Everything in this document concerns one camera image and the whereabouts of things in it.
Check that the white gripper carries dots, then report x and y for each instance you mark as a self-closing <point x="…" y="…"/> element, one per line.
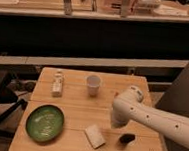
<point x="117" y="121"/>

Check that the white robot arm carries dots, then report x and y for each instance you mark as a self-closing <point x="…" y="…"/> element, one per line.
<point x="128" y="105"/>

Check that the small black object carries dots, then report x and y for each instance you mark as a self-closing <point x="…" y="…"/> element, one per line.
<point x="126" y="138"/>

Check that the white paper cup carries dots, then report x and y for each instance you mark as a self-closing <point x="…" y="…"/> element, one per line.
<point x="93" y="83"/>

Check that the small clear bottle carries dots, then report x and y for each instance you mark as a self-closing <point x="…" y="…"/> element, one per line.
<point x="57" y="84"/>

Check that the green round plate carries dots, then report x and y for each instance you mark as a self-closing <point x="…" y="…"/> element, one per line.
<point x="45" y="123"/>

